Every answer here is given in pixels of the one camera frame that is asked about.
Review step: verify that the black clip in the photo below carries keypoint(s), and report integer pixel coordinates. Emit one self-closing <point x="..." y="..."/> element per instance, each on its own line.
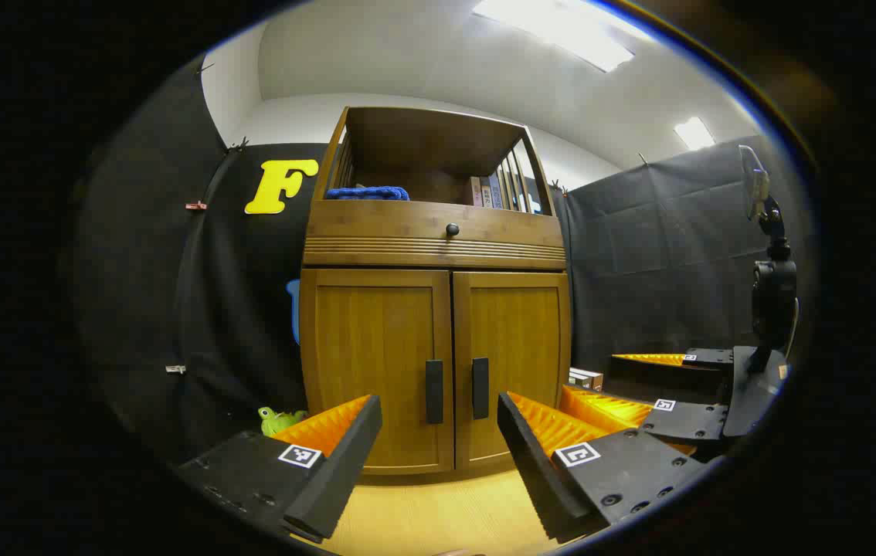
<point x="239" y="144"/>

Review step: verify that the grey-brown standing book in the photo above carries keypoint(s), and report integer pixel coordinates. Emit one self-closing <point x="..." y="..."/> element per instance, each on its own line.
<point x="585" y="378"/>

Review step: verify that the orange-brown standing book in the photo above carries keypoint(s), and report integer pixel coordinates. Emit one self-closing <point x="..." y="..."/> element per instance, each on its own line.
<point x="598" y="381"/>

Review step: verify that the wooden cabinet drawer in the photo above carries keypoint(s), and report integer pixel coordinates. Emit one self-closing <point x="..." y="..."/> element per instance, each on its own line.
<point x="376" y="228"/>

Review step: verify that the grey-green standing book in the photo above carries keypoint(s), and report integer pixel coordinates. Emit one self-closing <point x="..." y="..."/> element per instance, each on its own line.
<point x="575" y="377"/>

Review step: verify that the small ceiling light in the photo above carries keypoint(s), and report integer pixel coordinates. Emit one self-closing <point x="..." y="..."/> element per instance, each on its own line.
<point x="694" y="133"/>

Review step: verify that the black backdrop cloth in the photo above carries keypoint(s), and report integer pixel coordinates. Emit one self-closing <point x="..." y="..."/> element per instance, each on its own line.
<point x="144" y="270"/>

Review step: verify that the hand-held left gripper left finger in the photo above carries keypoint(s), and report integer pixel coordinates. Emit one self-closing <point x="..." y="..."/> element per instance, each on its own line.
<point x="345" y="471"/>

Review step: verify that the wooden shoe cabinet door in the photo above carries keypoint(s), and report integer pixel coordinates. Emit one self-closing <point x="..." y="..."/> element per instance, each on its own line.
<point x="368" y="355"/>
<point x="523" y="340"/>

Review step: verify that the green frog toy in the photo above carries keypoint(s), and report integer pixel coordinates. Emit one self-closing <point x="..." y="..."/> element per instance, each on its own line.
<point x="276" y="421"/>

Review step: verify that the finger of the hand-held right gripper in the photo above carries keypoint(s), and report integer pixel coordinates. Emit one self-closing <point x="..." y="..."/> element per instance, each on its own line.
<point x="662" y="380"/>
<point x="685" y="421"/>

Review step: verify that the blue towel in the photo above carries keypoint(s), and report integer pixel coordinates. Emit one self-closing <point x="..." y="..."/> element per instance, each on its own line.
<point x="364" y="193"/>

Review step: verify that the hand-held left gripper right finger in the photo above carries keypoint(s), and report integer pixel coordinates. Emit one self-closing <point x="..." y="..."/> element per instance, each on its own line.
<point x="531" y="479"/>

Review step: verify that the pale grey shelf book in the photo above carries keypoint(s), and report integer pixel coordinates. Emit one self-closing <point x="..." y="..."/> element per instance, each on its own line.
<point x="487" y="191"/>

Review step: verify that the brown shelf book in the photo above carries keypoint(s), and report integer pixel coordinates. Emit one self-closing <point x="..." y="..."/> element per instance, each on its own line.
<point x="476" y="191"/>

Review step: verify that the wooden double-door shoe cabinet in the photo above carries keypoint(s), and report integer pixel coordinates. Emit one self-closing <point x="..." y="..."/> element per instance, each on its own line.
<point x="422" y="147"/>

